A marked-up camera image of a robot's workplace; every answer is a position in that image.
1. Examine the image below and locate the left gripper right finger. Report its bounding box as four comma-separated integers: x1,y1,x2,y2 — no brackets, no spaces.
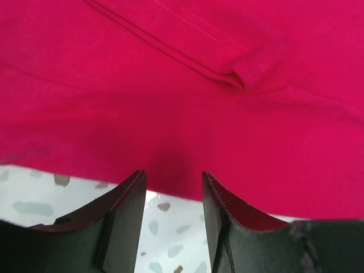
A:
202,172,363,272

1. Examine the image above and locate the bright pink-red t-shirt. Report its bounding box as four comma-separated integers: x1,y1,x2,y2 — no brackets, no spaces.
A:
1,1,363,219

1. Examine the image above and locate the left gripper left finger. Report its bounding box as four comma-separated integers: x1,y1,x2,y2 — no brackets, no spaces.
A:
1,170,147,273

